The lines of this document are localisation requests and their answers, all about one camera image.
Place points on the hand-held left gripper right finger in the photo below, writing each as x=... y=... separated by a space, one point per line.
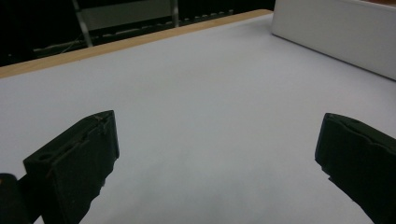
x=361 y=158

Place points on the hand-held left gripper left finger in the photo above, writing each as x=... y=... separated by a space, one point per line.
x=77 y=168

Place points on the white plastic bin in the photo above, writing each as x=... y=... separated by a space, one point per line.
x=342 y=34

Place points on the grey metal stand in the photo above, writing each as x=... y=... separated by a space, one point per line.
x=124 y=15

